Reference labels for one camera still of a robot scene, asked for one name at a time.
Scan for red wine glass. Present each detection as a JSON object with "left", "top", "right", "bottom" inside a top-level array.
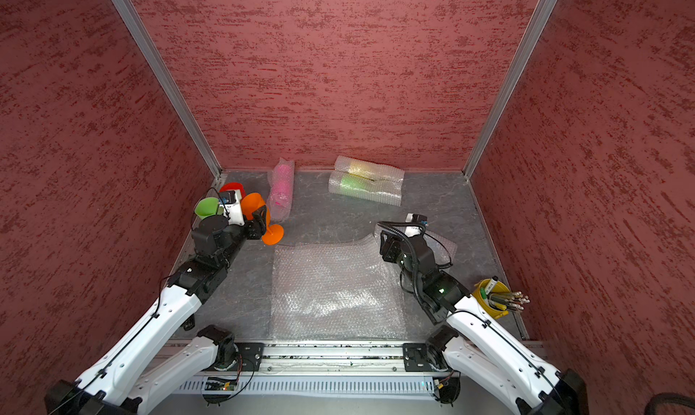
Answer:
[{"left": 219, "top": 183, "right": 246, "bottom": 198}]

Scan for orange glass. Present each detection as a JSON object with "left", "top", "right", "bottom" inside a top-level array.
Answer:
[{"left": 241, "top": 192, "right": 284, "bottom": 246}]

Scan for pink glass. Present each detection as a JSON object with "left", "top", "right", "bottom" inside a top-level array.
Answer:
[{"left": 266, "top": 159, "right": 295, "bottom": 222}]

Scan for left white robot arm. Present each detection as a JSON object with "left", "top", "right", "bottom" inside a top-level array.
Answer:
[{"left": 45, "top": 204, "right": 270, "bottom": 414}]

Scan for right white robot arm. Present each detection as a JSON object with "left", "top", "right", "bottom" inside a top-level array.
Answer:
[{"left": 380, "top": 224, "right": 589, "bottom": 414}]

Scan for blue glass in bubble wrap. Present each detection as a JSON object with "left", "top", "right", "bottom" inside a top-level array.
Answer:
[{"left": 374, "top": 222, "right": 457, "bottom": 268}]

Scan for light green glass in bubble wrap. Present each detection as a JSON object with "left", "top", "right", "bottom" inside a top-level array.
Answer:
[{"left": 329, "top": 171, "right": 402, "bottom": 207}]

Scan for yellow glass in bubble wrap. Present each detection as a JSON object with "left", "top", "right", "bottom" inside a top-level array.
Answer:
[{"left": 334, "top": 156, "right": 405, "bottom": 183}]

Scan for yellow cup with pens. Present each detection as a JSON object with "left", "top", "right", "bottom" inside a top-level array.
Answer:
[{"left": 472, "top": 277, "right": 530, "bottom": 319}]

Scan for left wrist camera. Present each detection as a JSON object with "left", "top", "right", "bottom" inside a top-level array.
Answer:
[{"left": 219, "top": 190, "right": 245, "bottom": 226}]

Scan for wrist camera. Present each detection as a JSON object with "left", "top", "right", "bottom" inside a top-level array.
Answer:
[
  {"left": 219, "top": 190, "right": 245, "bottom": 226},
  {"left": 405, "top": 213, "right": 428, "bottom": 238}
]

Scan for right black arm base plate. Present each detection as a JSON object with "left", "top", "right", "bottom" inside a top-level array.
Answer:
[{"left": 402, "top": 343, "right": 451, "bottom": 373}]

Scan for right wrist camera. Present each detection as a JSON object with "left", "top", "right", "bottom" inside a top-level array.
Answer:
[{"left": 405, "top": 213, "right": 428, "bottom": 238}]

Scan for aluminium front rail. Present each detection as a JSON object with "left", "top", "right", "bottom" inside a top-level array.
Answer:
[{"left": 162, "top": 338, "right": 555, "bottom": 377}]

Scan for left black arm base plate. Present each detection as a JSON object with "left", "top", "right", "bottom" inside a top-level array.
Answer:
[{"left": 212, "top": 342, "right": 265, "bottom": 372}]

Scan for white perforated cable duct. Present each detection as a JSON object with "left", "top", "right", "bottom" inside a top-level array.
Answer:
[{"left": 173, "top": 375, "right": 437, "bottom": 400}]

